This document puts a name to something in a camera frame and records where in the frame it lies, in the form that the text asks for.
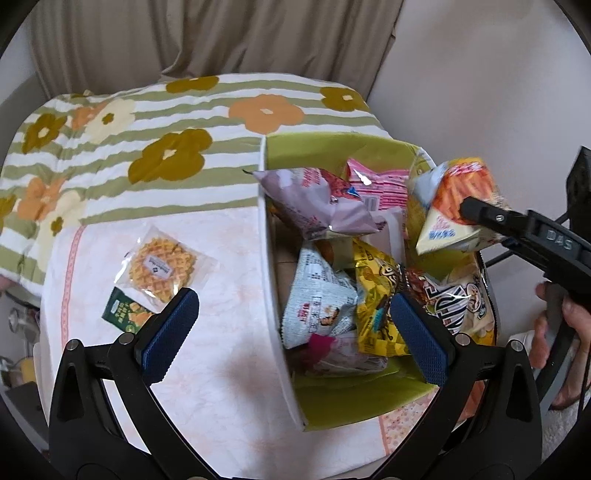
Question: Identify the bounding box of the green snack packet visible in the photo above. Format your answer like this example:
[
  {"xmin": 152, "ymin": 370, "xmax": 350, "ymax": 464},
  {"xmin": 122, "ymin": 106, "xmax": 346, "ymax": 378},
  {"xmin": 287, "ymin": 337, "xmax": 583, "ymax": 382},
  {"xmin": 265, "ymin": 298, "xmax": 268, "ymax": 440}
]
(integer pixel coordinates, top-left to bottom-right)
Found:
[{"xmin": 102, "ymin": 287, "xmax": 158, "ymax": 335}]

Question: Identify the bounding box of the pink strawberry snack packet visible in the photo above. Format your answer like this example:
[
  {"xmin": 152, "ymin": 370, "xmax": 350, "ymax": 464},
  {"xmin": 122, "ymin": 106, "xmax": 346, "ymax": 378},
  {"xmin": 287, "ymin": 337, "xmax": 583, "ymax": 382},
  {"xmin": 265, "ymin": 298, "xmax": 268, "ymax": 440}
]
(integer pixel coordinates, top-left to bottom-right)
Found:
[{"xmin": 345, "ymin": 158, "xmax": 414, "ymax": 213}]

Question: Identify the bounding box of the pale blue snack packet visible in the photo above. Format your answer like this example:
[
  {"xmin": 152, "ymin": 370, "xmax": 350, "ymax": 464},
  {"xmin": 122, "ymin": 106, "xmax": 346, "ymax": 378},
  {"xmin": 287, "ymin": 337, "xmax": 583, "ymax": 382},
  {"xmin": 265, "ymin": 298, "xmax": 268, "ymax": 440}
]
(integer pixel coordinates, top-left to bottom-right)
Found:
[{"xmin": 281, "ymin": 242, "xmax": 358, "ymax": 349}]

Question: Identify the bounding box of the black white striped snack packet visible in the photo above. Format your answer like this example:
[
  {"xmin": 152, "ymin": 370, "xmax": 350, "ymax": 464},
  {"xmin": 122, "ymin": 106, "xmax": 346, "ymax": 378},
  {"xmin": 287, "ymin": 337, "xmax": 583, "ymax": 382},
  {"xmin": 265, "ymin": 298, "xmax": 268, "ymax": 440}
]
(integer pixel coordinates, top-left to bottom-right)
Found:
[{"xmin": 402, "ymin": 265, "xmax": 499, "ymax": 347}]

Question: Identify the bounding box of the pink white snack packet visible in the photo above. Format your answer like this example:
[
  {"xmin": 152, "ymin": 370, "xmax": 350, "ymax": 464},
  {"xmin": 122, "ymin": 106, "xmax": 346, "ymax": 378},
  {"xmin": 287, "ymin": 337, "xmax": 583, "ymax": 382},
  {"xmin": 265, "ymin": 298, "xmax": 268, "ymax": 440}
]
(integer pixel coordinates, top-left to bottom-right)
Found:
[{"xmin": 295, "ymin": 333, "xmax": 389, "ymax": 376}]

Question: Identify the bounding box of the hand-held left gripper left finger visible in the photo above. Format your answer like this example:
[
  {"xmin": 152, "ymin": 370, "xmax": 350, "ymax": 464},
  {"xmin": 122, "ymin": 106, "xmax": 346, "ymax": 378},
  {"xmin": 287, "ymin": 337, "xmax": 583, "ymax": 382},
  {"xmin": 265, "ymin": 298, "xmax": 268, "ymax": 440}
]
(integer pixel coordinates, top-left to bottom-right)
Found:
[{"xmin": 48, "ymin": 287, "xmax": 208, "ymax": 480}]

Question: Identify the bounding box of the orange fries snack packet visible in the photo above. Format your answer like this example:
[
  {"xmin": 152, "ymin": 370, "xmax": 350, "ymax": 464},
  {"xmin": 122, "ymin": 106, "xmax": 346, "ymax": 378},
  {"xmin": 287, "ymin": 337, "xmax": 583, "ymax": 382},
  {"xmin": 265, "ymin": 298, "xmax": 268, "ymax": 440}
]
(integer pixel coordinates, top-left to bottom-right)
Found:
[{"xmin": 406, "ymin": 157, "xmax": 513, "ymax": 256}]

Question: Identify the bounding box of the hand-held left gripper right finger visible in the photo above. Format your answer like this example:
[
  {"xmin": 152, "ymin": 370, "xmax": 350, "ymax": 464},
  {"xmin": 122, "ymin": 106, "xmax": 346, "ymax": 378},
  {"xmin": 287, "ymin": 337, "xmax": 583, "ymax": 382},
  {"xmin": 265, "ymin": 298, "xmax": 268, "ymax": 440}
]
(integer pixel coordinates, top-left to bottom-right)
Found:
[{"xmin": 379, "ymin": 292, "xmax": 543, "ymax": 480}]

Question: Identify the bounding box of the green cardboard box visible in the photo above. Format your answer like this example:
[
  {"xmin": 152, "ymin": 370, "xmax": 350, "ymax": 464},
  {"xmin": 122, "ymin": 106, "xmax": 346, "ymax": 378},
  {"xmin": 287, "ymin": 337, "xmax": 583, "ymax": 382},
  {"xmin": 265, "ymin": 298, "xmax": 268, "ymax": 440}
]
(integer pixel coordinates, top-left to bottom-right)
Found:
[{"xmin": 259, "ymin": 131, "xmax": 502, "ymax": 432}]

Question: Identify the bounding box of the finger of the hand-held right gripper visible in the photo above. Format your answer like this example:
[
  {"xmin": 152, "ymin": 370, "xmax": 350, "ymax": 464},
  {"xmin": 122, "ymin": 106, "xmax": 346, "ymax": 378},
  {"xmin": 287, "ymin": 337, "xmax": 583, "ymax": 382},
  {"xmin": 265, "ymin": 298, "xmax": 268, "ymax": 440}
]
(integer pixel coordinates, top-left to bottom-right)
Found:
[
  {"xmin": 501, "ymin": 234, "xmax": 546, "ymax": 266},
  {"xmin": 461, "ymin": 196, "xmax": 533, "ymax": 234}
]

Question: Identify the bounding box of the floral striped blanket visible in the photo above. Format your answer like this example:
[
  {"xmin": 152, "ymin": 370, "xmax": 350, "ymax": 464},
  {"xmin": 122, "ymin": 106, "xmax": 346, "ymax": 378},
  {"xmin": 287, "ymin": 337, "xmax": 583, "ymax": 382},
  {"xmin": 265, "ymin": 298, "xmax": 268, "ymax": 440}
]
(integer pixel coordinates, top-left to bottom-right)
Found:
[{"xmin": 0, "ymin": 74, "xmax": 402, "ymax": 296}]

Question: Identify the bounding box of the purple snack packet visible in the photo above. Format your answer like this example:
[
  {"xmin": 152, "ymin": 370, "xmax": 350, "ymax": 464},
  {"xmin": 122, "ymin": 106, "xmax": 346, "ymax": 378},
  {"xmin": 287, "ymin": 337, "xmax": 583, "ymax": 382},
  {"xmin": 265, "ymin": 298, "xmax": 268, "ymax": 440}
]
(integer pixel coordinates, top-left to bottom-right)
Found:
[{"xmin": 245, "ymin": 167, "xmax": 386, "ymax": 241}]

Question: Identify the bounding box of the yellow patterned snack packet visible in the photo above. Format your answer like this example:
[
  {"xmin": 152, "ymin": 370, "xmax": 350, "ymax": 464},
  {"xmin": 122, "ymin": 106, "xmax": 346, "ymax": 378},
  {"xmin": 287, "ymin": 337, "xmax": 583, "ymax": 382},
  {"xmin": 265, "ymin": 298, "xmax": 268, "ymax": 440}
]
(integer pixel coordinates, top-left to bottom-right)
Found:
[{"xmin": 351, "ymin": 236, "xmax": 414, "ymax": 358}]

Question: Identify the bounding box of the white pink tablecloth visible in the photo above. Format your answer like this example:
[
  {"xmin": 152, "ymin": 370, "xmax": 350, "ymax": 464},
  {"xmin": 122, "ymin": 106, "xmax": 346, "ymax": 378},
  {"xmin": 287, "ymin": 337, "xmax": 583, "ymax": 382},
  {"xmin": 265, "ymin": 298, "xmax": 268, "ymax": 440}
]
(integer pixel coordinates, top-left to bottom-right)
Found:
[{"xmin": 34, "ymin": 203, "xmax": 485, "ymax": 467}]

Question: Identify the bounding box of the beige curtain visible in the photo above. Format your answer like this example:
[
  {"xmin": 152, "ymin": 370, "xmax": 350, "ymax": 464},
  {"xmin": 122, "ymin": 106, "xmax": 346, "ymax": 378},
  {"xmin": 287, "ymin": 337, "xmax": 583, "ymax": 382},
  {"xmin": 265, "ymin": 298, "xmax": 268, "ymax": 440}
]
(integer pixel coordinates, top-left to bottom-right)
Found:
[{"xmin": 28, "ymin": 0, "xmax": 404, "ymax": 95}]

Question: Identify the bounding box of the waffle packet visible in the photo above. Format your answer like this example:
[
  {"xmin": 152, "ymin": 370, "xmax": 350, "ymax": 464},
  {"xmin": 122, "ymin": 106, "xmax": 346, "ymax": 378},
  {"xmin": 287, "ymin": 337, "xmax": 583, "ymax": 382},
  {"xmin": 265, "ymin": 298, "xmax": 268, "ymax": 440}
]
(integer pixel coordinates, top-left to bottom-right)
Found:
[{"xmin": 124, "ymin": 225, "xmax": 218, "ymax": 304}]

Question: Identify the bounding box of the person's right hand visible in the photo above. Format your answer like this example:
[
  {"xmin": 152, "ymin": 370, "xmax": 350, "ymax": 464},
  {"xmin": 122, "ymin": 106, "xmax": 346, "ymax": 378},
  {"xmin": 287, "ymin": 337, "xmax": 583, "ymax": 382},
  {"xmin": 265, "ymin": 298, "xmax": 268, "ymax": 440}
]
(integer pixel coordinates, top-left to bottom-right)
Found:
[{"xmin": 529, "ymin": 281, "xmax": 591, "ymax": 411}]

